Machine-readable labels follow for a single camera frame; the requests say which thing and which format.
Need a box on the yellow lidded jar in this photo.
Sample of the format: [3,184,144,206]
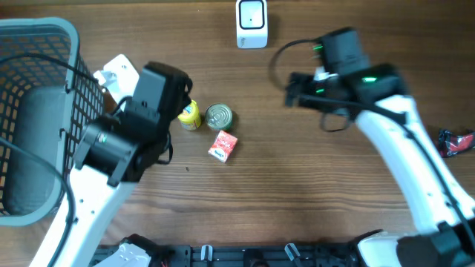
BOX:
[177,100,202,131]

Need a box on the green tin can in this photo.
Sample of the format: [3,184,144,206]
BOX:
[205,103,233,131]

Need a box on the red white small carton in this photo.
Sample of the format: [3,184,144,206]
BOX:
[208,131,238,162]

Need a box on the dark snack packet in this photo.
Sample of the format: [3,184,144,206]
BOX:
[438,129,474,158]

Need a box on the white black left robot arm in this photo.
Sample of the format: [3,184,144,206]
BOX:
[31,62,193,266]

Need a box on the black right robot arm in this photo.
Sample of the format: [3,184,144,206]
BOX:
[285,64,474,266]

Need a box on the white barcode scanner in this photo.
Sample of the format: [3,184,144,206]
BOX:
[235,0,269,49]

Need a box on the grey plastic basket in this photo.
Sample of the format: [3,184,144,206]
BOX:
[1,18,104,226]

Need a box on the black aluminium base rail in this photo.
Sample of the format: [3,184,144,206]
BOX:
[91,243,361,267]

